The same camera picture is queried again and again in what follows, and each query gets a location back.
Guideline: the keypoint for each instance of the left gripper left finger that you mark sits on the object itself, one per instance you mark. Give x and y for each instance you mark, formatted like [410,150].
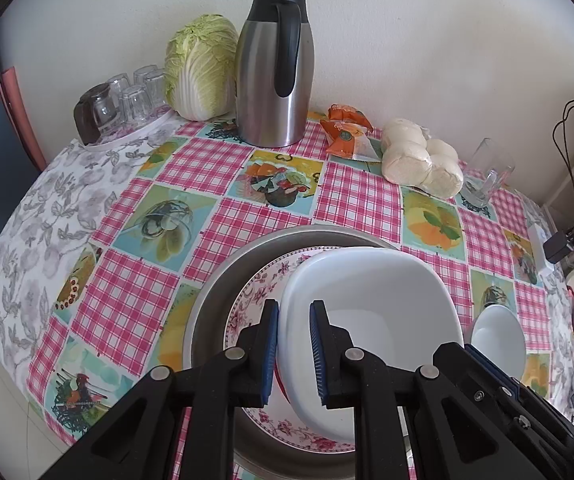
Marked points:
[179,424]

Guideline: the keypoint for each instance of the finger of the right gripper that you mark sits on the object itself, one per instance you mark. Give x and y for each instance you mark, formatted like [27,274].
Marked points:
[468,377]

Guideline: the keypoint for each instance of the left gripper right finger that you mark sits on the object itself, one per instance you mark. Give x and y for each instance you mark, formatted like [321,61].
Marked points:
[404,426]

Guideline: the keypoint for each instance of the pale blue bowl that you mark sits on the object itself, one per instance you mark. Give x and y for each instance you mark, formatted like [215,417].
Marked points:
[498,335]

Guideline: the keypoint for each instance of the small white square bowl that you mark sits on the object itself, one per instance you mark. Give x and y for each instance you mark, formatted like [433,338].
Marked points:
[393,304]

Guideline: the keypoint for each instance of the stainless steel round pan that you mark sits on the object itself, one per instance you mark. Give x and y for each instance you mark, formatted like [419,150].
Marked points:
[254,450]

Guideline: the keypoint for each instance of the floral round plate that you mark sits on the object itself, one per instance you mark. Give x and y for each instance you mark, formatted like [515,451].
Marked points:
[277,420]

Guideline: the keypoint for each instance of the white power strip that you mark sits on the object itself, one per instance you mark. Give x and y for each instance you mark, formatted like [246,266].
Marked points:
[537,237]

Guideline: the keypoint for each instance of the black power adapter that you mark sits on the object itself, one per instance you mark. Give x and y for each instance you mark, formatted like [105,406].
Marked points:
[558,246]

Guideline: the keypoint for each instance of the checkered pink tablecloth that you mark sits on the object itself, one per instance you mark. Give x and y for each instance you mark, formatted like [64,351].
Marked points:
[104,257]

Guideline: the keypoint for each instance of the glass mug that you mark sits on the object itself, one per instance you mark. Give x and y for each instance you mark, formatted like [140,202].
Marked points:
[486,171]

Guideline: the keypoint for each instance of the bag of steamed buns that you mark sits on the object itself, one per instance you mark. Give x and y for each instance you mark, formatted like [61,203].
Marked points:
[412,158]

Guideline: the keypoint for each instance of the orange snack packet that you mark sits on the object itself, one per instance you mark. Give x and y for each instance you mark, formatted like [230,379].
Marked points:
[347,132]

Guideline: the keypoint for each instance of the tray of drinking glasses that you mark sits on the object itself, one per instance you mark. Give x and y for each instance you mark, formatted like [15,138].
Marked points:
[139,102]

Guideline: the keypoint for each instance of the stainless steel thermos jug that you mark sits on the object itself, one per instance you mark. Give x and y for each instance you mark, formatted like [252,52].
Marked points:
[274,73]

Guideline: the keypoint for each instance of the napa cabbage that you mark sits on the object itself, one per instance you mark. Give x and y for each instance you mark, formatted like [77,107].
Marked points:
[200,68]

